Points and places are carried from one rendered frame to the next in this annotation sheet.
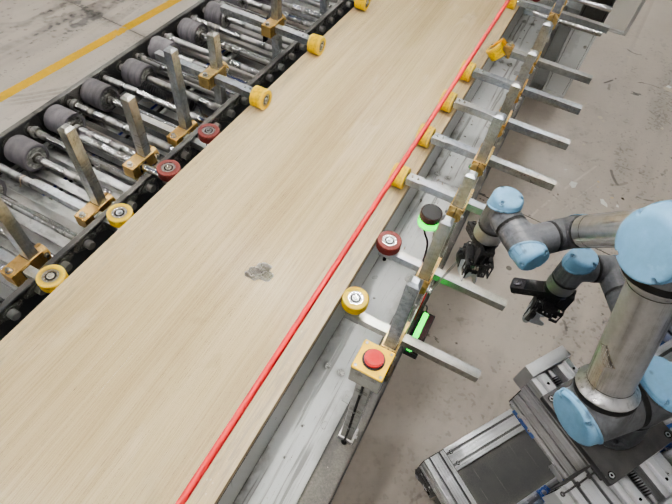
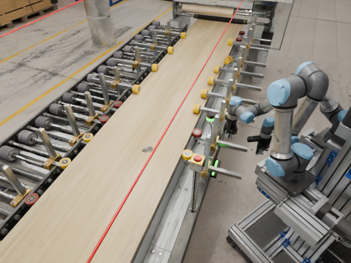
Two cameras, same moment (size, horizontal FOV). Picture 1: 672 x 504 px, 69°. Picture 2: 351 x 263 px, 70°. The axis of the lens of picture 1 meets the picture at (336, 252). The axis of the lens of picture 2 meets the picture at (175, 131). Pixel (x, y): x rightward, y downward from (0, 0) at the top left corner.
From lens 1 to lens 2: 52 cm
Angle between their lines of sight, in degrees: 11
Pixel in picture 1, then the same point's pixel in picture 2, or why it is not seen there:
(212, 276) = (129, 153)
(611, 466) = (294, 190)
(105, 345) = (91, 182)
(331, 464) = (188, 220)
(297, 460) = (174, 224)
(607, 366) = (277, 142)
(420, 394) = (223, 206)
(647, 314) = (282, 117)
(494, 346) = (252, 182)
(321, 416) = (180, 206)
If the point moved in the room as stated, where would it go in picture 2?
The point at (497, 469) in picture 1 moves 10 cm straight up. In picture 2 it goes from (261, 228) to (264, 222)
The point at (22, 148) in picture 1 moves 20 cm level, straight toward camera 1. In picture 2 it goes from (43, 120) to (53, 131)
